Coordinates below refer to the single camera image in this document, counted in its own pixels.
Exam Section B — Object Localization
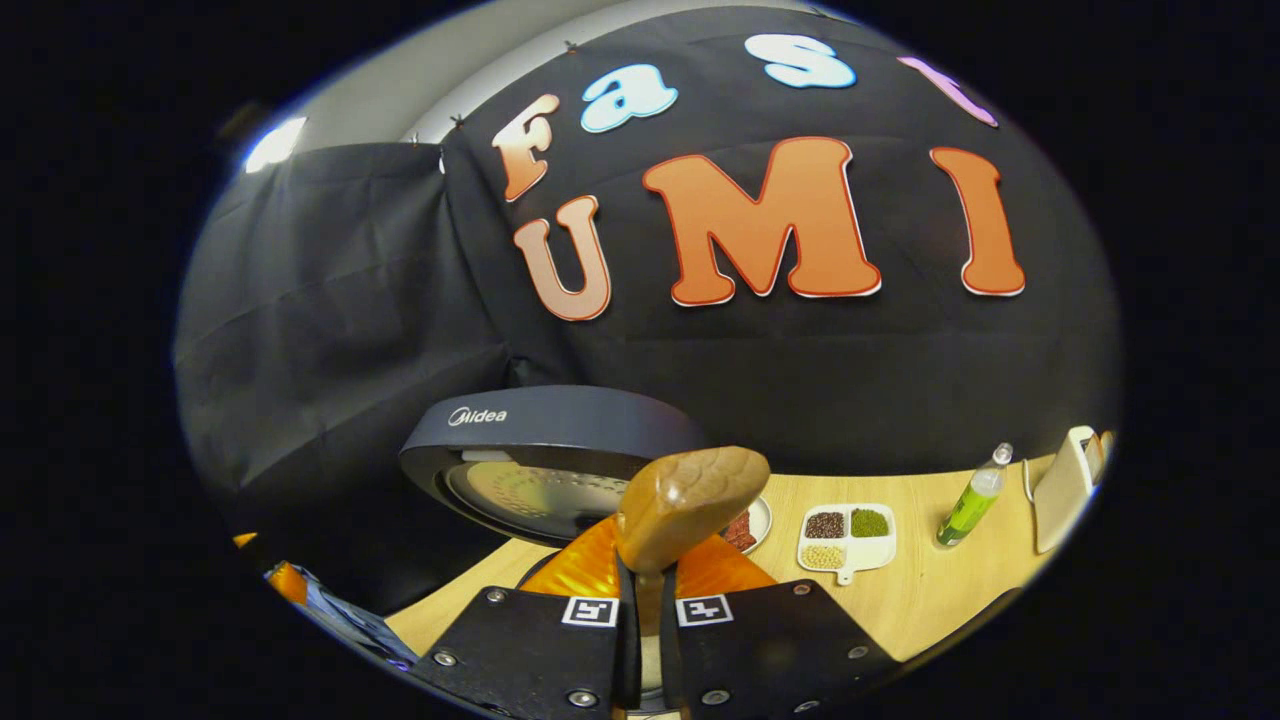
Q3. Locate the white divided dish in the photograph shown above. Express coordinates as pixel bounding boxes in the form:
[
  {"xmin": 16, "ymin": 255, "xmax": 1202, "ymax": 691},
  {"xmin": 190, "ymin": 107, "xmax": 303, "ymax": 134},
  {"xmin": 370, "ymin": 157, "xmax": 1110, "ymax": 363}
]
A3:
[{"xmin": 797, "ymin": 503, "xmax": 899, "ymax": 587}]

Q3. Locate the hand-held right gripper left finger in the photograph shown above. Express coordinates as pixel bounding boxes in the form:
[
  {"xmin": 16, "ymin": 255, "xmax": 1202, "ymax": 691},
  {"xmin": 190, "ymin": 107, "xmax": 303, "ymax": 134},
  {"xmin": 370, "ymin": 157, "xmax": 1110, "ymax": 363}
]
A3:
[{"xmin": 410, "ymin": 515, "xmax": 641, "ymax": 717}]

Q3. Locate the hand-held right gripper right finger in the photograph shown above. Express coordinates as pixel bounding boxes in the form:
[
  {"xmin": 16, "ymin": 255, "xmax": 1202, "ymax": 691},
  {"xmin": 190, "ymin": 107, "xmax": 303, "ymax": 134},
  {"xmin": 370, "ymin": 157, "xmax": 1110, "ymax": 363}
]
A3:
[{"xmin": 660, "ymin": 535, "xmax": 901, "ymax": 715}]

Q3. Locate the brown wooden spoon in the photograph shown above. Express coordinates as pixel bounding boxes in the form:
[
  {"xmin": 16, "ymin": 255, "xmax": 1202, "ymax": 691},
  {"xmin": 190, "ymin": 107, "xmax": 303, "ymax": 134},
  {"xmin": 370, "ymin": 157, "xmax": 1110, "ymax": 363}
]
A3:
[{"xmin": 614, "ymin": 446, "xmax": 772, "ymax": 701}]

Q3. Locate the green drink bottle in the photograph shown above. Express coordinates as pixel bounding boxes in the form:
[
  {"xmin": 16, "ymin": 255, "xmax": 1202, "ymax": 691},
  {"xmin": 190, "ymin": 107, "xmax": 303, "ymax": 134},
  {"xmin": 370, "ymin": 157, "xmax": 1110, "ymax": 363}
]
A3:
[{"xmin": 935, "ymin": 443, "xmax": 1015, "ymax": 550}]

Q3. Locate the dark grey rice cooker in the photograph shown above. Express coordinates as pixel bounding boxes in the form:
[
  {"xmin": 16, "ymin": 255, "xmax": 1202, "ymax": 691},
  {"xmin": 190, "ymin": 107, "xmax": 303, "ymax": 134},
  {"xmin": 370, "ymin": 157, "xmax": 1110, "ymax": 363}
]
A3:
[{"xmin": 398, "ymin": 385, "xmax": 713, "ymax": 591}]

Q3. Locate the round plate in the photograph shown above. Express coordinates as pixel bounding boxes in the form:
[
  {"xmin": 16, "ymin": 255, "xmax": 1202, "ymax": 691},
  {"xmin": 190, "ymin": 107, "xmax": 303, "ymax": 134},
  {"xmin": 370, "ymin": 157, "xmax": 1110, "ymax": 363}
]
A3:
[{"xmin": 722, "ymin": 496, "xmax": 774, "ymax": 555}]

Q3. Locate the ceiling light panel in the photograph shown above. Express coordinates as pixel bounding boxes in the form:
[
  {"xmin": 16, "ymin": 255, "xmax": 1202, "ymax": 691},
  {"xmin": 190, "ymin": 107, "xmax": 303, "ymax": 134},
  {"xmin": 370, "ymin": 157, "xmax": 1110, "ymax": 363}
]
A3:
[{"xmin": 244, "ymin": 117, "xmax": 308, "ymax": 174}]

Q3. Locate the black backdrop cloth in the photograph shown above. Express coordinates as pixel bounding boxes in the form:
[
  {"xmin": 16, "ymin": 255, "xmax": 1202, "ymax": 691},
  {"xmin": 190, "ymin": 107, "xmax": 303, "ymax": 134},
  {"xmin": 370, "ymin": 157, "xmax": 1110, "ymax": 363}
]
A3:
[{"xmin": 175, "ymin": 5, "xmax": 1123, "ymax": 616}]

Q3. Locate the white toaster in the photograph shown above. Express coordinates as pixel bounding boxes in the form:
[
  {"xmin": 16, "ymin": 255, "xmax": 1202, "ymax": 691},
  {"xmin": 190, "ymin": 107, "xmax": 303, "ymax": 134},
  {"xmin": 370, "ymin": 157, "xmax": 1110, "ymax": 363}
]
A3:
[{"xmin": 1031, "ymin": 425, "xmax": 1117, "ymax": 555}]

